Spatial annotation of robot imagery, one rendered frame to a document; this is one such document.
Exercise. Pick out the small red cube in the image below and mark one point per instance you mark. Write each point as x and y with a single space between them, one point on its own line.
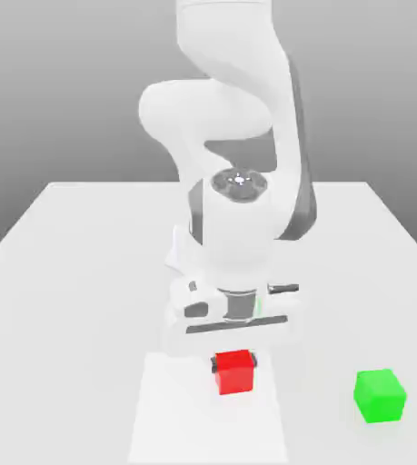
234 372

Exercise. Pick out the small green cube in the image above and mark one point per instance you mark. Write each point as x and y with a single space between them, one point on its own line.
379 396

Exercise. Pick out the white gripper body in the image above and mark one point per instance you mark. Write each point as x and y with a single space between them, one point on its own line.
230 336

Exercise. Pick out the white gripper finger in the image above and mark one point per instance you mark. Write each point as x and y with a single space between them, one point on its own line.
254 359
213 365

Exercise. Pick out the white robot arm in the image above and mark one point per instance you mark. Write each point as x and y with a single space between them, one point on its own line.
237 91

